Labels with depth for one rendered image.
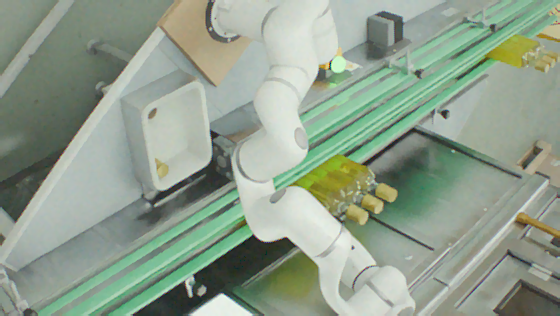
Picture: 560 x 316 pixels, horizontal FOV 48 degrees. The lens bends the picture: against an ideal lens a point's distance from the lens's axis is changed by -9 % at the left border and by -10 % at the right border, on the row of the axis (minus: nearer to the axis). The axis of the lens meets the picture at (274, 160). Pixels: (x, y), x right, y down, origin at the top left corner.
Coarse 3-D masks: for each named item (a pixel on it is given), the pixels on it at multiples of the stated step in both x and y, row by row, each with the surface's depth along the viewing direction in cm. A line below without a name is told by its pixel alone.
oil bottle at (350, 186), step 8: (320, 168) 176; (328, 168) 176; (320, 176) 174; (328, 176) 173; (336, 176) 173; (344, 176) 173; (336, 184) 170; (344, 184) 170; (352, 184) 170; (344, 192) 169; (352, 192) 169; (352, 200) 170
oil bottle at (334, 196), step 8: (304, 176) 173; (312, 176) 173; (304, 184) 171; (312, 184) 170; (320, 184) 170; (328, 184) 170; (312, 192) 168; (320, 192) 168; (328, 192) 167; (336, 192) 167; (328, 200) 165; (336, 200) 165; (344, 200) 167; (336, 208) 166
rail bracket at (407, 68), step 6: (408, 54) 189; (384, 60) 196; (390, 60) 195; (408, 60) 190; (390, 66) 196; (396, 66) 194; (402, 66) 192; (408, 66) 191; (402, 72) 193; (408, 72) 191; (414, 72) 190; (420, 72) 188; (420, 78) 189
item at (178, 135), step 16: (176, 96) 150; (192, 96) 158; (144, 112) 145; (160, 112) 158; (176, 112) 161; (192, 112) 161; (144, 128) 147; (160, 128) 160; (176, 128) 163; (192, 128) 164; (208, 128) 161; (160, 144) 161; (176, 144) 165; (192, 144) 167; (208, 144) 163; (160, 160) 163; (176, 160) 165; (192, 160) 165; (208, 160) 165; (176, 176) 160
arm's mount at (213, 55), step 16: (176, 0) 150; (192, 0) 151; (208, 0) 155; (176, 16) 150; (192, 16) 153; (208, 16) 156; (176, 32) 151; (192, 32) 155; (208, 32) 158; (192, 48) 157; (208, 48) 160; (224, 48) 164; (240, 48) 168; (208, 64) 162; (224, 64) 166; (208, 80) 167
